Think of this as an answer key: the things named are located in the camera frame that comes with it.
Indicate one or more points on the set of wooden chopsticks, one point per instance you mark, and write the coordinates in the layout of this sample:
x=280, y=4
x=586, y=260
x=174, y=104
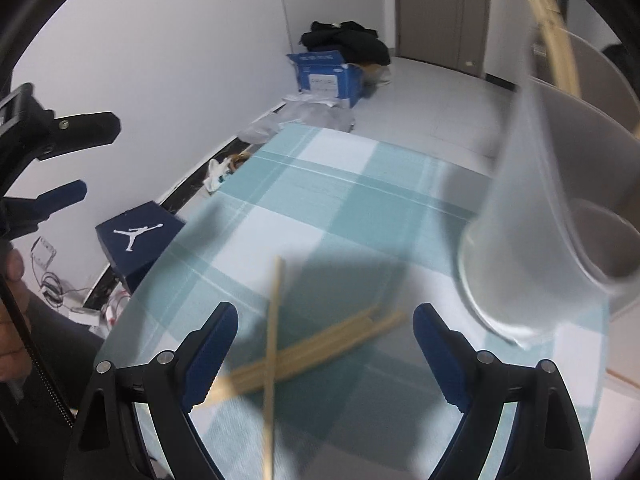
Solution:
x=320, y=346

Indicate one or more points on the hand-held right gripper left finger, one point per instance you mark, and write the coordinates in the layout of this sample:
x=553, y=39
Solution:
x=210, y=360

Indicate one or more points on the white cabinet with tan trim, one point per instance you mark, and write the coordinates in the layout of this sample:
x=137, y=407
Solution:
x=627, y=340

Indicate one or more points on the pile of black clothes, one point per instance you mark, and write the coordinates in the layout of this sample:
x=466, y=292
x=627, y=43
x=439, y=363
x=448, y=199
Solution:
x=347, y=40

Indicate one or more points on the navy shoe box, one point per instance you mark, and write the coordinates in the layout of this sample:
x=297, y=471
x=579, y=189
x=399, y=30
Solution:
x=135, y=240

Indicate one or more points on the person's left hand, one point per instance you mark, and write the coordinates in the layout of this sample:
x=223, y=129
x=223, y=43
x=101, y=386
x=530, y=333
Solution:
x=10, y=345

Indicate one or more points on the teal checked table mat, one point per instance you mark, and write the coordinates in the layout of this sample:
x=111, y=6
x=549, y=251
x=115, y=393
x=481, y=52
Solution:
x=325, y=185

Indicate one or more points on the grey plastic mailing bag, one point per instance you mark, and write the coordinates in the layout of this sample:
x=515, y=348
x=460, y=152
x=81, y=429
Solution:
x=300, y=117

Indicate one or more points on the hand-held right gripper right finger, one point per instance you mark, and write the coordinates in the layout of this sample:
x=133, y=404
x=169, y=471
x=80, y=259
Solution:
x=445, y=360

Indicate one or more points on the blue cardboard box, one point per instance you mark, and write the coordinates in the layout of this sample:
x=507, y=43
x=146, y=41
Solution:
x=327, y=77

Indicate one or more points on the translucent white chopstick holder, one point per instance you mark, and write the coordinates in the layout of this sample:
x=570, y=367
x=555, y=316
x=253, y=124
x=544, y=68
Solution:
x=525, y=220

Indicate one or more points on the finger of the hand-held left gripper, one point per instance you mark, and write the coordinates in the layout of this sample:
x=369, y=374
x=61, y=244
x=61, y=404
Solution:
x=60, y=197
x=85, y=125

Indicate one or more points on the grey-brown door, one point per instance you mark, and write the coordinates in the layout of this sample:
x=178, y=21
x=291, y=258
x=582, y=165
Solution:
x=435, y=10

